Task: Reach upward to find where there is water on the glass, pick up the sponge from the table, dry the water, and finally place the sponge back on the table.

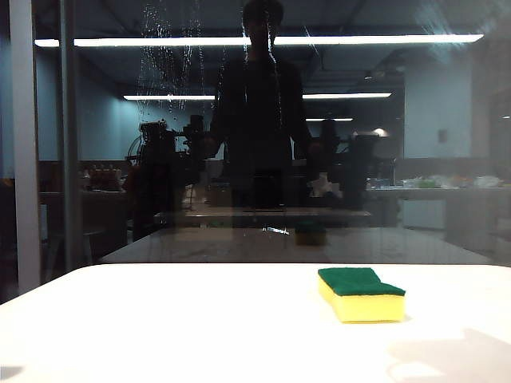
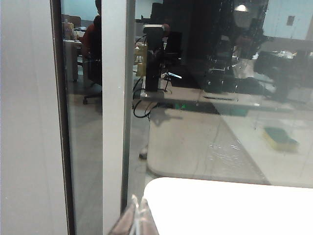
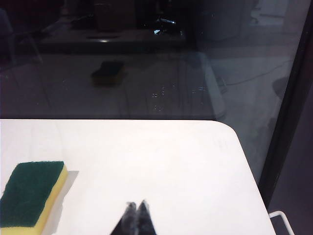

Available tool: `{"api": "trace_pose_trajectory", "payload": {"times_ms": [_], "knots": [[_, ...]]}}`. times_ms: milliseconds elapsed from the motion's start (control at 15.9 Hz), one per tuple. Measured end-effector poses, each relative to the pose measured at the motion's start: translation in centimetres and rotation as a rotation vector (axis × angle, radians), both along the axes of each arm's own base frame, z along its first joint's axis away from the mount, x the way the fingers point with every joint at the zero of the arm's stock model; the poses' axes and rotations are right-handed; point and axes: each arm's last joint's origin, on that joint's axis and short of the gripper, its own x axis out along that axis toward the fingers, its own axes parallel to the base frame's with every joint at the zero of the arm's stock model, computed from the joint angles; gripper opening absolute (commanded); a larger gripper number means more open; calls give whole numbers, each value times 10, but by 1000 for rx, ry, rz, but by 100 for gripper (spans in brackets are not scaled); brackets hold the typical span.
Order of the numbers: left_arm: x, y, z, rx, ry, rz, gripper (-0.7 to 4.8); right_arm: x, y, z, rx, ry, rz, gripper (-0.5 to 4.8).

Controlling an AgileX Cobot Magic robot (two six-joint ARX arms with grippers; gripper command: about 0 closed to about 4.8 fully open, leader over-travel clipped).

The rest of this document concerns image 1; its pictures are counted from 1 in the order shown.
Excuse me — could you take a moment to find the yellow sponge with green pad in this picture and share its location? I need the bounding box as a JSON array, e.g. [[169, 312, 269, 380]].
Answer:
[[317, 267, 407, 324]]

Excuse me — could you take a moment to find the large glass pane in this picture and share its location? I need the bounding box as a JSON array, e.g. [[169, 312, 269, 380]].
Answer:
[[75, 0, 511, 267]]

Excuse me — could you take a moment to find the grey frame post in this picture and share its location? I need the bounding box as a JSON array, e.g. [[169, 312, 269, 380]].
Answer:
[[58, 0, 84, 272]]

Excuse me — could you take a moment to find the white frame post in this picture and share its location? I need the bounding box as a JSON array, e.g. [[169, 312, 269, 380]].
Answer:
[[8, 0, 42, 296]]

